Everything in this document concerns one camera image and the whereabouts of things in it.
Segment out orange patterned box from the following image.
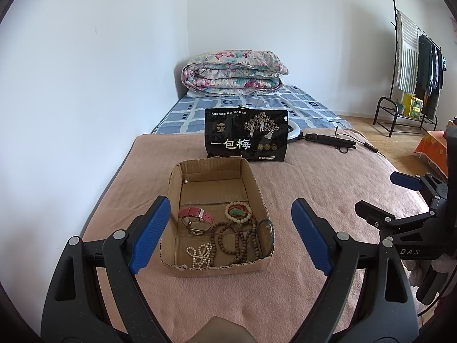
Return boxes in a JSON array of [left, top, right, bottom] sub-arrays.
[[414, 130, 448, 176]]

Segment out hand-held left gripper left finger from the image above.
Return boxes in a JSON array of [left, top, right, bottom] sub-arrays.
[[41, 196, 171, 343]]

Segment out folded floral quilt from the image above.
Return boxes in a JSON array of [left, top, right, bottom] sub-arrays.
[[181, 51, 289, 97]]

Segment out yellow box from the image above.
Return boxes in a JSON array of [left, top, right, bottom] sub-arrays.
[[403, 93, 424, 118]]

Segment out green pendant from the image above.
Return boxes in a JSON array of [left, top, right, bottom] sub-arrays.
[[230, 204, 250, 220]]

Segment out brown wooden bead necklace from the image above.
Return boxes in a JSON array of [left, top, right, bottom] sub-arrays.
[[210, 215, 265, 263]]

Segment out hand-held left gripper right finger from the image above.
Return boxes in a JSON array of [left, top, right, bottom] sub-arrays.
[[291, 198, 418, 343]]

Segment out black metal clothes rack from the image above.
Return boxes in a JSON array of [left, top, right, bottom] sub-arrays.
[[373, 0, 447, 137]]

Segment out striped hanging cloth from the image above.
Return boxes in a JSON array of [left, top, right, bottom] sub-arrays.
[[396, 11, 420, 93]]

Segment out pink strap wristwatch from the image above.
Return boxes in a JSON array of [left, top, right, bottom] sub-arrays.
[[179, 206, 215, 236]]

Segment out pearl bracelet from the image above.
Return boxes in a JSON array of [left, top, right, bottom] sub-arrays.
[[185, 243, 214, 268]]

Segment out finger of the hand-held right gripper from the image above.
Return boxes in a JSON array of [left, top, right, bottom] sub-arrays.
[[390, 171, 445, 197], [354, 200, 434, 238]]

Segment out black snack bag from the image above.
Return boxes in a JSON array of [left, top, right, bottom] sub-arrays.
[[204, 106, 289, 162]]

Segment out white bead bracelet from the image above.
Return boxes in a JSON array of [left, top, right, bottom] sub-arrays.
[[224, 202, 253, 224]]

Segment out cardboard box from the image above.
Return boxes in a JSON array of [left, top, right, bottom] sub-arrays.
[[159, 156, 276, 278]]

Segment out pink blanket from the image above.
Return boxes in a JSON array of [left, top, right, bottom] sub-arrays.
[[80, 127, 434, 343]]

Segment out blue plaid bedsheet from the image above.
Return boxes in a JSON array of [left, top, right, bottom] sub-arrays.
[[152, 85, 352, 135]]

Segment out dark hanging clothes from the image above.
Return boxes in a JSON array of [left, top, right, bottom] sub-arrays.
[[414, 34, 445, 120]]

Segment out blue bangle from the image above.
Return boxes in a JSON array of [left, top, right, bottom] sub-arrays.
[[256, 218, 275, 258]]

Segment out grey plush toy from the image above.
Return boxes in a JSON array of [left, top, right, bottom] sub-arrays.
[[405, 254, 457, 286]]

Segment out black cable with switch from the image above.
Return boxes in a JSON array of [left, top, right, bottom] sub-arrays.
[[334, 127, 388, 158]]

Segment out white ring light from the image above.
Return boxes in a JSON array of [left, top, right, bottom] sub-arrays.
[[286, 119, 304, 144]]

